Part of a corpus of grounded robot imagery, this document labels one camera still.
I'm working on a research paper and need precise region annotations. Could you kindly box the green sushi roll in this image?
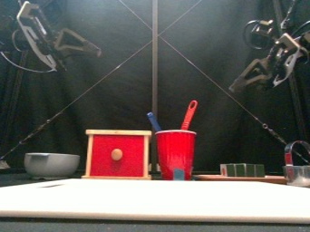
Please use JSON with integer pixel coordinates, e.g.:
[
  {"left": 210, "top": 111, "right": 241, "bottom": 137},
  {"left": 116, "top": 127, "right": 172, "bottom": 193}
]
[{"left": 219, "top": 162, "right": 266, "bottom": 179}]

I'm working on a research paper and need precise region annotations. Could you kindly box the wooden cutting board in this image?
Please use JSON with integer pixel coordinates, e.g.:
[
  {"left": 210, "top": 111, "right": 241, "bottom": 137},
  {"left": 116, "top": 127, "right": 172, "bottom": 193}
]
[{"left": 192, "top": 174, "right": 289, "bottom": 185}]

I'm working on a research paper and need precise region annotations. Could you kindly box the white board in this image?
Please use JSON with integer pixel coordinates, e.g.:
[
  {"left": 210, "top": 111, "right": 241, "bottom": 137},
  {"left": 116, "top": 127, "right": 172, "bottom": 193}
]
[{"left": 0, "top": 178, "right": 310, "bottom": 225}]

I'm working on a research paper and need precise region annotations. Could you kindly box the black backdrop cloth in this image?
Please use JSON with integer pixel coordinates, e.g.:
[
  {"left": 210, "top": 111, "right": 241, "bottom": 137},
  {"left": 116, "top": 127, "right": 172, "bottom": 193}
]
[{"left": 0, "top": 0, "right": 310, "bottom": 179}]

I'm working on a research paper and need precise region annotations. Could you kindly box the red plastic cup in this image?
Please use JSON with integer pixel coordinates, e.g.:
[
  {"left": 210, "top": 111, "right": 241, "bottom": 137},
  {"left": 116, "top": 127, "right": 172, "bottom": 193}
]
[{"left": 154, "top": 129, "right": 198, "bottom": 181}]

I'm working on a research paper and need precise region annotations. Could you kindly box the grey bowl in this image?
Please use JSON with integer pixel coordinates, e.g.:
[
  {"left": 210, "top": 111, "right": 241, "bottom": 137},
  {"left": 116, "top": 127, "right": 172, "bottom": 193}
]
[{"left": 23, "top": 152, "right": 81, "bottom": 180}]

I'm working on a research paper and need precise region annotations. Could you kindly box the blue tape piece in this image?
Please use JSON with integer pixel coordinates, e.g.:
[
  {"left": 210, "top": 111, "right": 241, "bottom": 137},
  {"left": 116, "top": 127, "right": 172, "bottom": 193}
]
[{"left": 172, "top": 168, "right": 187, "bottom": 181}]

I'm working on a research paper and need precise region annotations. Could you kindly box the red wooden box with knob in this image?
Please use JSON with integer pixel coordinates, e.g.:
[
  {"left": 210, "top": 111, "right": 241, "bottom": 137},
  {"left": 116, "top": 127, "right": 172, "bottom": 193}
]
[{"left": 81, "top": 129, "right": 154, "bottom": 181}]

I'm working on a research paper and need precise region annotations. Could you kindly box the thin diagonal brace wire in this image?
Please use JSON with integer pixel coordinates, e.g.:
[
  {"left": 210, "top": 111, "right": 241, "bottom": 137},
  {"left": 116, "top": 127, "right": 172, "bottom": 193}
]
[
  {"left": 118, "top": 0, "right": 310, "bottom": 166},
  {"left": 0, "top": 0, "right": 203, "bottom": 160}
]

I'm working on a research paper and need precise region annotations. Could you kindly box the black cable loop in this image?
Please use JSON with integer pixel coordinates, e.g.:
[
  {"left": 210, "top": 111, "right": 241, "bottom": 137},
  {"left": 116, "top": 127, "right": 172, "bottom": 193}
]
[
  {"left": 0, "top": 28, "right": 59, "bottom": 74},
  {"left": 242, "top": 19, "right": 277, "bottom": 51}
]

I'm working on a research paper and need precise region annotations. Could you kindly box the grey vertical frame pole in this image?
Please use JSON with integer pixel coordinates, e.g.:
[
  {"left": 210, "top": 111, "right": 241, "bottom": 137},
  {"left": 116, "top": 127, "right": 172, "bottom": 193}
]
[{"left": 150, "top": 0, "right": 160, "bottom": 174}]

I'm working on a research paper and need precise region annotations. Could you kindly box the red utensil handle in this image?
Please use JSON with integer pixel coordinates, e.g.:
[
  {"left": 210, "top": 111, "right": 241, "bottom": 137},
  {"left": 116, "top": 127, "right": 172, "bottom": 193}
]
[{"left": 179, "top": 100, "right": 200, "bottom": 131}]

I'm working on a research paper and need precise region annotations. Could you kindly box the blue utensil handle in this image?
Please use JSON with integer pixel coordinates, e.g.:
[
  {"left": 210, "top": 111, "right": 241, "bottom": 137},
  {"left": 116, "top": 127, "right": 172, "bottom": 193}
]
[{"left": 147, "top": 111, "right": 163, "bottom": 132}]

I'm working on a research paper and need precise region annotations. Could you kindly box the metal cup with red handle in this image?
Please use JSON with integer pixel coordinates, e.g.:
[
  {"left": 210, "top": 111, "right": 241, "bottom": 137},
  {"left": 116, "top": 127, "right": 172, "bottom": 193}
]
[{"left": 282, "top": 140, "right": 310, "bottom": 188}]

